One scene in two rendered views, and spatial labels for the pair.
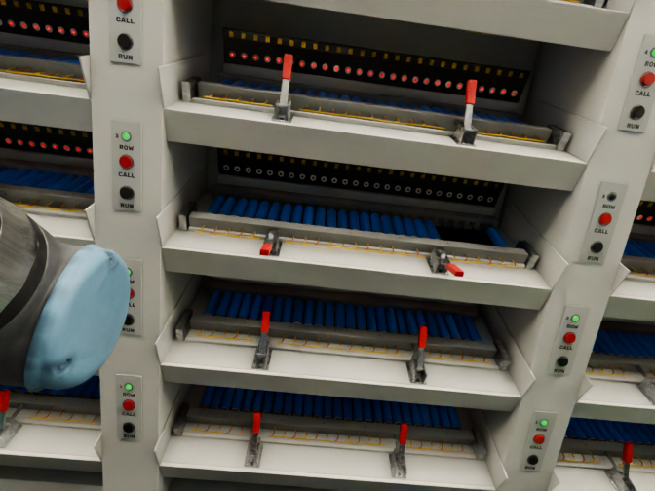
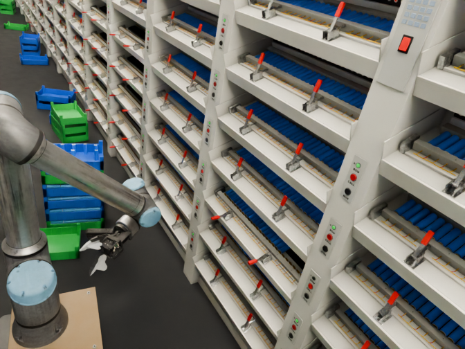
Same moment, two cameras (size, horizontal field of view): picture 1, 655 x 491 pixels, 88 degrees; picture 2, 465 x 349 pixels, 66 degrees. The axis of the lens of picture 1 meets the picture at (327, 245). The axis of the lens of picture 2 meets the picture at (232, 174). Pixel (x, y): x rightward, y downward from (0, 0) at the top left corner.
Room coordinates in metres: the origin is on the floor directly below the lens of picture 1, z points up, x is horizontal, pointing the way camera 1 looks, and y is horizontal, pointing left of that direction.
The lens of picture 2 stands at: (-0.19, -0.90, 1.45)
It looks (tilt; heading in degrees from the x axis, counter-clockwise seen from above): 30 degrees down; 55
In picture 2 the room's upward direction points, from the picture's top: 11 degrees clockwise
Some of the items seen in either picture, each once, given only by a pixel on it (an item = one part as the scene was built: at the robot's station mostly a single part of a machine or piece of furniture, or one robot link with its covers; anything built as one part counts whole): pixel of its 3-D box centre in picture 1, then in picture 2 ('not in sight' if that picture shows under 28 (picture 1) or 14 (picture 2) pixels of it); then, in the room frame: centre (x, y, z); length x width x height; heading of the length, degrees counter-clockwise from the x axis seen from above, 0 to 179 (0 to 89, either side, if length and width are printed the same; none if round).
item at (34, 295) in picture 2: not in sight; (34, 290); (-0.21, 0.15, 0.34); 0.17 x 0.15 x 0.18; 93
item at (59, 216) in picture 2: not in sight; (76, 203); (0.04, 0.93, 0.12); 0.30 x 0.20 x 0.08; 169
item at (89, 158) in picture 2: not in sight; (73, 154); (0.04, 0.93, 0.44); 0.30 x 0.20 x 0.08; 169
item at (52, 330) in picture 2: not in sight; (39, 316); (-0.21, 0.14, 0.20); 0.19 x 0.19 x 0.10
